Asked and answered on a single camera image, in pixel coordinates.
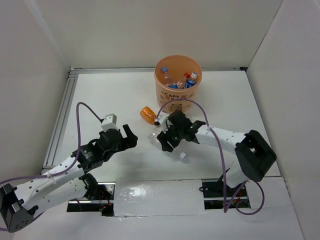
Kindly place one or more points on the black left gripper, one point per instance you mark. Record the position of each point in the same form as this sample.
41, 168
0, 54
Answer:
129, 141

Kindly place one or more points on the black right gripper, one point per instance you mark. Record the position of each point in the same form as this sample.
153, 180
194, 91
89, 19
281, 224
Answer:
165, 137

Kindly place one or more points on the clear unlabelled plastic bottle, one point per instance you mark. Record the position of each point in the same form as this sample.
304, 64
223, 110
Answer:
174, 152

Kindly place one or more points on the orange juice bottle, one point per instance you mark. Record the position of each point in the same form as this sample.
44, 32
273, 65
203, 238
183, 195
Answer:
148, 115

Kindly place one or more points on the blue label white cap bottle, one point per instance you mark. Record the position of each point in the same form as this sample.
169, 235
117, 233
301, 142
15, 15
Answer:
191, 81

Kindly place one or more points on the red label water bottle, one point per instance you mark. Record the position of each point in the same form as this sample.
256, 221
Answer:
181, 82

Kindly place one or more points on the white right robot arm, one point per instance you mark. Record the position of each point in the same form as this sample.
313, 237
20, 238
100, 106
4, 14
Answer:
254, 156

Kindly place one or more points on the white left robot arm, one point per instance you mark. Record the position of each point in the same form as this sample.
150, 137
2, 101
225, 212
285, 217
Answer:
20, 205

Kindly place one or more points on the orange capybara plastic bin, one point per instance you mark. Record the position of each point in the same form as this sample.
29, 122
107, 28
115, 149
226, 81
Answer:
177, 78

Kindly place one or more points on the white taped front panel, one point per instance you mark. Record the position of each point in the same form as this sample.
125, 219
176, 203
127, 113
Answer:
158, 198

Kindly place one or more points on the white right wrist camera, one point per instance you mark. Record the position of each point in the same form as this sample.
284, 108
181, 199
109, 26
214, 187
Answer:
161, 121

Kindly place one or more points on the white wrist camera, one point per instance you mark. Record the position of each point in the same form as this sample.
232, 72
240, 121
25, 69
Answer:
161, 121
109, 122

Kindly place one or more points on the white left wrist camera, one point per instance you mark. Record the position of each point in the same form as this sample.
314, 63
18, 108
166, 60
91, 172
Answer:
109, 122

